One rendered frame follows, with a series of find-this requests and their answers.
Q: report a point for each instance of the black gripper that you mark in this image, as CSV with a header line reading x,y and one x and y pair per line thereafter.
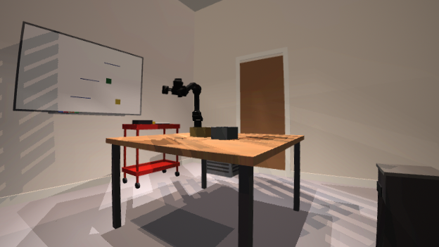
x,y
175,90

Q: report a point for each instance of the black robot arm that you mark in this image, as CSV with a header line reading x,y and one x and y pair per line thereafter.
x,y
196,88

